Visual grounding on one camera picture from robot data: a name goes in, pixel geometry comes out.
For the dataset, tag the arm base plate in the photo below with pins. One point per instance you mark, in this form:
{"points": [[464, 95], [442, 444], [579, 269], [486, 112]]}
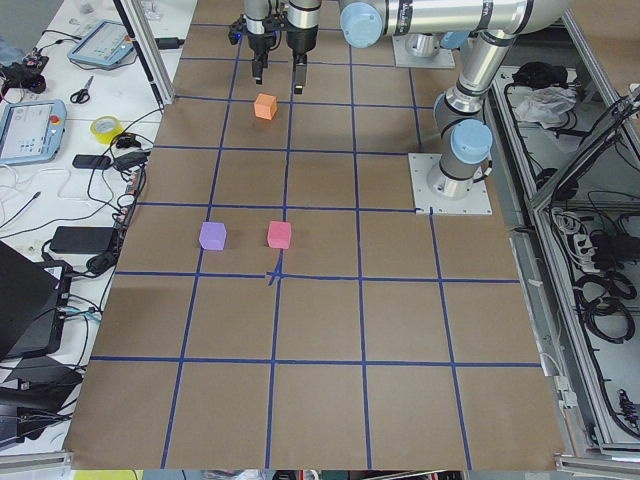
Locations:
{"points": [[422, 51], [436, 194]]}

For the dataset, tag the yellow tape roll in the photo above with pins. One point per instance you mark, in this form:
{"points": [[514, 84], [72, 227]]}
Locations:
{"points": [[106, 128]]}

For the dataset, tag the aluminium frame post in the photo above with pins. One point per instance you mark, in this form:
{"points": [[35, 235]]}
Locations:
{"points": [[133, 18]]}

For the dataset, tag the red foam cube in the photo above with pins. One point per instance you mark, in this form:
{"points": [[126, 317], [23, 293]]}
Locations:
{"points": [[279, 235]]}

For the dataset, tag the black laptop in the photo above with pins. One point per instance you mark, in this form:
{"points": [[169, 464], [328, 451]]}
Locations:
{"points": [[33, 295]]}

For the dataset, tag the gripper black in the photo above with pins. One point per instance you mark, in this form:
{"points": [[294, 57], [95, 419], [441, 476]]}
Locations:
{"points": [[301, 40], [259, 44]]}

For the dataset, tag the orange foam cube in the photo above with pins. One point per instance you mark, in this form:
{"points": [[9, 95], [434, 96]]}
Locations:
{"points": [[265, 106]]}

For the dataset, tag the teach pendant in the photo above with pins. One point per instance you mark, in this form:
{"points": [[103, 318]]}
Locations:
{"points": [[105, 46], [31, 132]]}

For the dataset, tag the black handled scissors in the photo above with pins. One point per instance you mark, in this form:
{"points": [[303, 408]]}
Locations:
{"points": [[82, 95]]}

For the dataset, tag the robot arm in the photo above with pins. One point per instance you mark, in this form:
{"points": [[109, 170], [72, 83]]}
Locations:
{"points": [[498, 22], [467, 140]]}

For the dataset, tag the purple foam cube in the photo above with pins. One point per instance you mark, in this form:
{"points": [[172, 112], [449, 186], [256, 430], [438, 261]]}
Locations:
{"points": [[213, 236]]}

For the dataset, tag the crumpled white cloth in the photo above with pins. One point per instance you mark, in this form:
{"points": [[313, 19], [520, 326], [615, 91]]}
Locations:
{"points": [[547, 106]]}

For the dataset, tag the black power adapter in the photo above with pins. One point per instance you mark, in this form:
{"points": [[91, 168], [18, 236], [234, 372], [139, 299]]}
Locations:
{"points": [[82, 239]]}

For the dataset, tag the lower teach pendant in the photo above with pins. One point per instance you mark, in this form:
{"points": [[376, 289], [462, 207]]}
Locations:
{"points": [[31, 132]]}

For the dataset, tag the upper teach pendant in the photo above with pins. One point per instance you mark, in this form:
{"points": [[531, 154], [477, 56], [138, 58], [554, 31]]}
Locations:
{"points": [[105, 46]]}

